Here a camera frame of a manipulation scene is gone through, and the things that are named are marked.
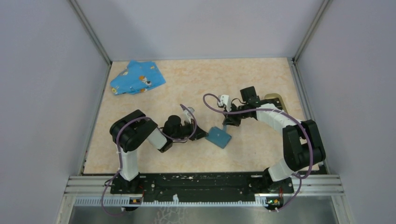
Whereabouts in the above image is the gold oval tray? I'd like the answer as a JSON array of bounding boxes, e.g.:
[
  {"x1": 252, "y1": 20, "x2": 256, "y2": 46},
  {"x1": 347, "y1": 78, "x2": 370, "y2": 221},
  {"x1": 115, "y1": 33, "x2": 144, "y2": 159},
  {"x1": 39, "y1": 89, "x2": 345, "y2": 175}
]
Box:
[{"x1": 264, "y1": 93, "x2": 288, "y2": 113}]

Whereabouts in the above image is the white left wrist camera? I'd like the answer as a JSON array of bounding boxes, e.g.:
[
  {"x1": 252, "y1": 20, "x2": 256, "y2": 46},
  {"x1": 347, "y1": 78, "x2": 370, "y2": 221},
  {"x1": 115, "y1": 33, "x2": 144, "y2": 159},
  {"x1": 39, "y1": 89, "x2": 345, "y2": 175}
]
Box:
[{"x1": 183, "y1": 106, "x2": 195, "y2": 123}]

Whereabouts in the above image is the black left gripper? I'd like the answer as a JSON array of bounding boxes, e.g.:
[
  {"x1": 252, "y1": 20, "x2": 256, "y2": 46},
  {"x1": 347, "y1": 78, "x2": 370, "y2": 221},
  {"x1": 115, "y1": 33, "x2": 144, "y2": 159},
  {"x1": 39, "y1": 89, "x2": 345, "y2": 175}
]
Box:
[{"x1": 172, "y1": 119, "x2": 209, "y2": 141}]

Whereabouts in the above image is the white cable duct strip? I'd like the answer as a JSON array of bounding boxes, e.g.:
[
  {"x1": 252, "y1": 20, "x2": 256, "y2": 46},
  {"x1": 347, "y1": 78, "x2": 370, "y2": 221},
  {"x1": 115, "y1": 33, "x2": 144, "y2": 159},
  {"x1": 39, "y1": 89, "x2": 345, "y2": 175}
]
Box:
[{"x1": 74, "y1": 195, "x2": 269, "y2": 207}]

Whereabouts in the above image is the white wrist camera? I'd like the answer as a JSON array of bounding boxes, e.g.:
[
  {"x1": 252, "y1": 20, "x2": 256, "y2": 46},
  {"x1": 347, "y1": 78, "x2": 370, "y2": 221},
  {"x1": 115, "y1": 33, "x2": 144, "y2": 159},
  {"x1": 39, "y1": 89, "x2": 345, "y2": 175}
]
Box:
[
  {"x1": 183, "y1": 106, "x2": 195, "y2": 123},
  {"x1": 217, "y1": 95, "x2": 232, "y2": 112}
]

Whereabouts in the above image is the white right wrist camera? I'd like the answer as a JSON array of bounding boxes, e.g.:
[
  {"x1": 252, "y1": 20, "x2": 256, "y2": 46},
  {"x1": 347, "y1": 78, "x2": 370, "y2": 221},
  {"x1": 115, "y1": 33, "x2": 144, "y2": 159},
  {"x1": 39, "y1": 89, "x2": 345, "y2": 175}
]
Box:
[{"x1": 217, "y1": 95, "x2": 232, "y2": 112}]

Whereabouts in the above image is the left aluminium corner post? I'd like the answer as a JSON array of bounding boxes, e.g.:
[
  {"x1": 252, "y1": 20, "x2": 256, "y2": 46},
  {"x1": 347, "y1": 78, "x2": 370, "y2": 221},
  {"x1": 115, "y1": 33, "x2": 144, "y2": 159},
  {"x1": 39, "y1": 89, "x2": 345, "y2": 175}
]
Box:
[{"x1": 67, "y1": 0, "x2": 112, "y2": 66}]

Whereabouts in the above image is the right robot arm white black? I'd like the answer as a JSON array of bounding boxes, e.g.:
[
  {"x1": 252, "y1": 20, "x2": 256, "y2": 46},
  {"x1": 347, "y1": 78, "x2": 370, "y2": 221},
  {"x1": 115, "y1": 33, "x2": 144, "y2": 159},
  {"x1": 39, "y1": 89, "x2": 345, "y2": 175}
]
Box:
[{"x1": 218, "y1": 86, "x2": 326, "y2": 192}]

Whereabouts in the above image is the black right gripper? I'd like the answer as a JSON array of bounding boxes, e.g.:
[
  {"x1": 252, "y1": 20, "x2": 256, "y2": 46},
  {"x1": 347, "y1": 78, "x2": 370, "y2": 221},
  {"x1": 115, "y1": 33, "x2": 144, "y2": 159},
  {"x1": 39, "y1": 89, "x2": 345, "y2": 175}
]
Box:
[{"x1": 223, "y1": 102, "x2": 249, "y2": 127}]

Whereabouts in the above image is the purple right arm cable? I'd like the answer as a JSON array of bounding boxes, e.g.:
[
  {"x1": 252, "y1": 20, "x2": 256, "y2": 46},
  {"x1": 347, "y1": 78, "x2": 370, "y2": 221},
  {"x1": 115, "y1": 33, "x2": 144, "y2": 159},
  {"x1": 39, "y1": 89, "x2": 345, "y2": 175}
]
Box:
[{"x1": 202, "y1": 93, "x2": 315, "y2": 212}]

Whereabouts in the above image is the aluminium corner post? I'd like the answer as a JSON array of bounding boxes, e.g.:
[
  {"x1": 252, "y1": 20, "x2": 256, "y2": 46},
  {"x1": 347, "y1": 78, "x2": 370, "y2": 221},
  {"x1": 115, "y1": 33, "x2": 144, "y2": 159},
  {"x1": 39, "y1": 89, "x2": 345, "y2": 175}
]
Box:
[
  {"x1": 67, "y1": 0, "x2": 112, "y2": 66},
  {"x1": 293, "y1": 0, "x2": 333, "y2": 64}
]

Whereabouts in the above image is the right aluminium corner post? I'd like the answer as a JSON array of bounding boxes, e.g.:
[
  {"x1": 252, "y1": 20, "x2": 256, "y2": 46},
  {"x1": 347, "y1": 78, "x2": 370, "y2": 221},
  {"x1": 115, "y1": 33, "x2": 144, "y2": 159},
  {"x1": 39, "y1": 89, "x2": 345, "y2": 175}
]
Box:
[{"x1": 293, "y1": 0, "x2": 333, "y2": 64}]

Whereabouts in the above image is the blue patterned cloth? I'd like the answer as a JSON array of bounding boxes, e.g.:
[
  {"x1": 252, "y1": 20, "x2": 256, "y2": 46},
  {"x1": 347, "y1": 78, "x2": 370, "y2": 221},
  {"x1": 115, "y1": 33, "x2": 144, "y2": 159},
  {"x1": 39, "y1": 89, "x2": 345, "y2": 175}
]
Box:
[{"x1": 110, "y1": 60, "x2": 166, "y2": 95}]

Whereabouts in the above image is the aluminium frame rail front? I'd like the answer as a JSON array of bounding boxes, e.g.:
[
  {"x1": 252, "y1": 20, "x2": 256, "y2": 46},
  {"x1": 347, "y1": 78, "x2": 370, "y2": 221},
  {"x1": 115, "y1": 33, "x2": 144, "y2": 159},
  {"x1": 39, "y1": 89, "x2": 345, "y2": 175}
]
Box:
[{"x1": 65, "y1": 172, "x2": 344, "y2": 206}]

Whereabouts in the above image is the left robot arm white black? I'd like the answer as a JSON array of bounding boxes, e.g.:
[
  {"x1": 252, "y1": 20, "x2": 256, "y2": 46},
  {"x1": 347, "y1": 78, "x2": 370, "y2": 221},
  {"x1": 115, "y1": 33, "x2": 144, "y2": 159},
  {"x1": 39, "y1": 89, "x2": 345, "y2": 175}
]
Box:
[{"x1": 109, "y1": 107, "x2": 208, "y2": 193}]

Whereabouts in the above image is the blue card holder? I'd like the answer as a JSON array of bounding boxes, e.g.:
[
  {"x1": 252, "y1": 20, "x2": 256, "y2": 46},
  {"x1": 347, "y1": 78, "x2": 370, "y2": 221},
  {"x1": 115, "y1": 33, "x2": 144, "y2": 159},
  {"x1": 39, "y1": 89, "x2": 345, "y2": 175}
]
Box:
[{"x1": 205, "y1": 126, "x2": 232, "y2": 149}]

